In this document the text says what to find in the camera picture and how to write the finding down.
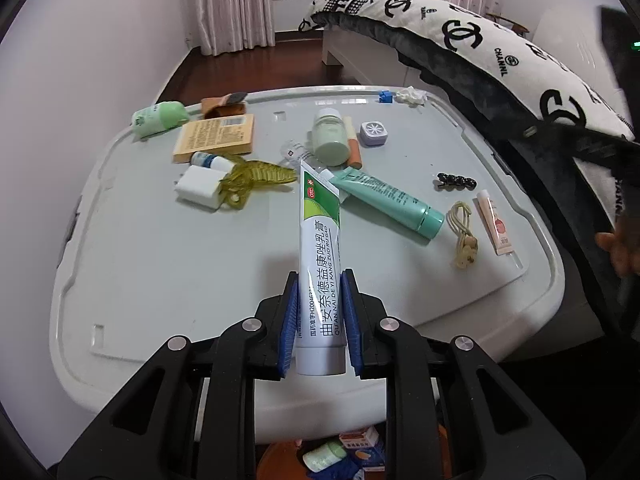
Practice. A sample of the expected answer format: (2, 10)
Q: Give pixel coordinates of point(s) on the white round air freshener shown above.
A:
(372, 133)

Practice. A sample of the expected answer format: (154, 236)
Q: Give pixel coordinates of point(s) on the orange white lip balm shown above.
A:
(354, 152)

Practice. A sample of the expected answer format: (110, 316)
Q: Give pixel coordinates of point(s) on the small blue block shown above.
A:
(385, 97)

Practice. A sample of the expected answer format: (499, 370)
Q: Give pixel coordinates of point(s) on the black white printed blanket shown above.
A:
(500, 35)

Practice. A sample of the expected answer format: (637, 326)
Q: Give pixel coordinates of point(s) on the black beaded hair clip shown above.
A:
(455, 181)

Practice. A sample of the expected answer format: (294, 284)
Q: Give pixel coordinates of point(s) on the pale green jar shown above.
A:
(330, 145)

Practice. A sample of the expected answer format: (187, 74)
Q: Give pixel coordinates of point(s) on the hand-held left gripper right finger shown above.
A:
(351, 325)

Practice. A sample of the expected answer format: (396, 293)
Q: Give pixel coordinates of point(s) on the light green bottle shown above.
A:
(157, 120)

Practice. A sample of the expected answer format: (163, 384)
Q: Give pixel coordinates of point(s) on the crumpled white tissue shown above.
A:
(409, 95)

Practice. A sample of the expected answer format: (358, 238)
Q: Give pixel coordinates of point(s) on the pale green capped bottle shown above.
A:
(324, 456)

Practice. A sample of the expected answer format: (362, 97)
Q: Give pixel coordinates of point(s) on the white cabinet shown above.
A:
(575, 45)

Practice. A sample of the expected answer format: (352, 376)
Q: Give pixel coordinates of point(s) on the blue orange medicine box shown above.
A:
(369, 459)

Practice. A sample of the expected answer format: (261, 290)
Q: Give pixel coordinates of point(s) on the teal cream tube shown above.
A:
(385, 196)

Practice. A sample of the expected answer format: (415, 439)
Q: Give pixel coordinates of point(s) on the tan cardboard box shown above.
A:
(215, 137)

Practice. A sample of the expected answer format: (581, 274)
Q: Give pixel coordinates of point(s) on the wooden chair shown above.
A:
(507, 21)

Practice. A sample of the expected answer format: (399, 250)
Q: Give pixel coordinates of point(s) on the orange bin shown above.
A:
(274, 456)

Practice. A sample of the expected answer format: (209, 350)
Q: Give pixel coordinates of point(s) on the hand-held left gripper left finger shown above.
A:
(290, 325)

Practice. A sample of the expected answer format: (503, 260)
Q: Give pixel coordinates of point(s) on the small white box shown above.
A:
(199, 187)

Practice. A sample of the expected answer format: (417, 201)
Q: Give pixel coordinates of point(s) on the white green ointment tube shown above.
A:
(320, 260)

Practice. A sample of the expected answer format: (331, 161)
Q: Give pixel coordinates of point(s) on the white red medicine box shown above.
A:
(360, 439)

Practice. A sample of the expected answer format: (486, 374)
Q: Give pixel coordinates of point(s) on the blue cloth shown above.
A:
(342, 474)

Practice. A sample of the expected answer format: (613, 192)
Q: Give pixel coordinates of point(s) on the small clear bottle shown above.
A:
(295, 152)

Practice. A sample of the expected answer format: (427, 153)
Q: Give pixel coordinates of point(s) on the small pink white tube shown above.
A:
(495, 222)

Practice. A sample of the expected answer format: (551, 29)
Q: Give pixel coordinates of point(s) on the person's right hand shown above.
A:
(627, 250)

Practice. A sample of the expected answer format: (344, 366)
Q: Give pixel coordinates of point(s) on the small blue white tube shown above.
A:
(207, 160)

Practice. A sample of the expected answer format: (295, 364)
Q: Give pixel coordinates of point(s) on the yellow green hair claw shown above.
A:
(255, 175)

